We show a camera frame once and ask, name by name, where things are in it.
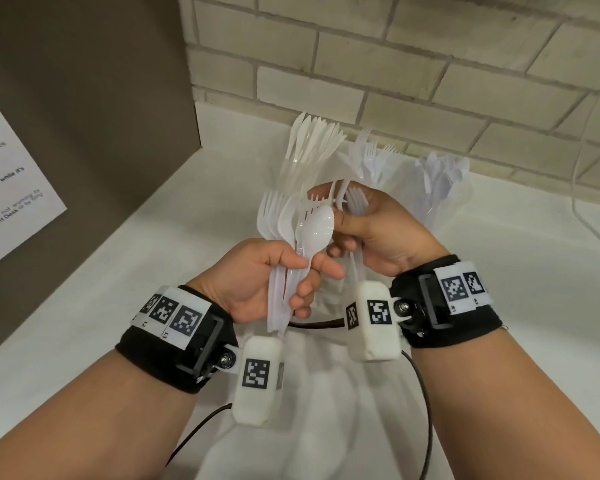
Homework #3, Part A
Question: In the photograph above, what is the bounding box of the bunch of white plastic forks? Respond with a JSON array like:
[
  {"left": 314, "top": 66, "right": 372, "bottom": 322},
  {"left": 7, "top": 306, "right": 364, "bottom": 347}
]
[{"left": 352, "top": 127, "right": 402, "bottom": 187}]

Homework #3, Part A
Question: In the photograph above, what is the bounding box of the person's right hand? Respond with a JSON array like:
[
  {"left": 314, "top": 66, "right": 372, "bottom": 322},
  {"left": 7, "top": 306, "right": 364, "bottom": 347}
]
[{"left": 307, "top": 180, "right": 439, "bottom": 279}]

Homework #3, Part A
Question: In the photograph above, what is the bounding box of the person's left hand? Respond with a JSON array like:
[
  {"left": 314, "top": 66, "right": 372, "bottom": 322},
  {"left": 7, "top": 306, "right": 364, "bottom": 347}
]
[{"left": 187, "top": 238, "right": 346, "bottom": 325}]

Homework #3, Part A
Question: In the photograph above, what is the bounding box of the black wristband with marker tags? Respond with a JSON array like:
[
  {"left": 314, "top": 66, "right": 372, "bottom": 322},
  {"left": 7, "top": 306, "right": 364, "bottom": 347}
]
[
  {"left": 389, "top": 254, "right": 505, "bottom": 349},
  {"left": 115, "top": 285, "right": 241, "bottom": 395}
]

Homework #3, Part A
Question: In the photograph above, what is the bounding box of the bundle of mixed white cutlery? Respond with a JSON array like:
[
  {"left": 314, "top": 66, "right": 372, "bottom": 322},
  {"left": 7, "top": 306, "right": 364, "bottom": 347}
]
[{"left": 256, "top": 189, "right": 337, "bottom": 339}]

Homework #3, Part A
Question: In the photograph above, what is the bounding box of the person's right forearm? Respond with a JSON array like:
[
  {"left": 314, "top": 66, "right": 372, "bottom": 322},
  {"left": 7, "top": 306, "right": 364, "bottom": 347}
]
[{"left": 411, "top": 323, "right": 600, "bottom": 480}]

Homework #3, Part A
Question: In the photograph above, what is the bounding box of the white paper notice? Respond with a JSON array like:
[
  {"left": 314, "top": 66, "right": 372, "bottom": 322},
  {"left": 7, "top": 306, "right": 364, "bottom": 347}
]
[{"left": 0, "top": 83, "right": 69, "bottom": 276}]

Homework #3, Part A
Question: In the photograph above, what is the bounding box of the bunch of white plastic spoons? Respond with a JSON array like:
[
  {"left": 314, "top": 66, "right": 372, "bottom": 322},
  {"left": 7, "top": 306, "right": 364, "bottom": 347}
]
[{"left": 413, "top": 151, "right": 471, "bottom": 231}]

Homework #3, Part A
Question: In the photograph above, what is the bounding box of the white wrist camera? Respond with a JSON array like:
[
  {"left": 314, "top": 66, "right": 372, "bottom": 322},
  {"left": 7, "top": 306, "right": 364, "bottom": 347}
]
[
  {"left": 231, "top": 334, "right": 285, "bottom": 429},
  {"left": 345, "top": 280, "right": 403, "bottom": 363}
]

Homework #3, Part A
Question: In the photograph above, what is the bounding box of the black camera cable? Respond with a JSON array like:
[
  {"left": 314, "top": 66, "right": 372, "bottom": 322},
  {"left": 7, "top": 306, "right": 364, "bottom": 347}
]
[
  {"left": 164, "top": 402, "right": 234, "bottom": 469},
  {"left": 401, "top": 349, "right": 434, "bottom": 480}
]

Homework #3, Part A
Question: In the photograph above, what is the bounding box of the clear plastic bag of cutlery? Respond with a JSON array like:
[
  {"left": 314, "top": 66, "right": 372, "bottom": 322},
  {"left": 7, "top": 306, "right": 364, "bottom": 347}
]
[{"left": 277, "top": 153, "right": 332, "bottom": 198}]

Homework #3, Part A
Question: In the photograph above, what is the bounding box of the person's left forearm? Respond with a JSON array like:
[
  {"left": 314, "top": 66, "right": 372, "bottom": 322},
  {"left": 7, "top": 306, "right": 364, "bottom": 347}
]
[{"left": 0, "top": 348, "right": 202, "bottom": 480}]

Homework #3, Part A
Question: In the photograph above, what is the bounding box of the brown partition panel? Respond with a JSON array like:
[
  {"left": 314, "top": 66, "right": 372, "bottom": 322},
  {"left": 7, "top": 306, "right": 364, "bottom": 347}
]
[{"left": 0, "top": 0, "right": 203, "bottom": 366}]

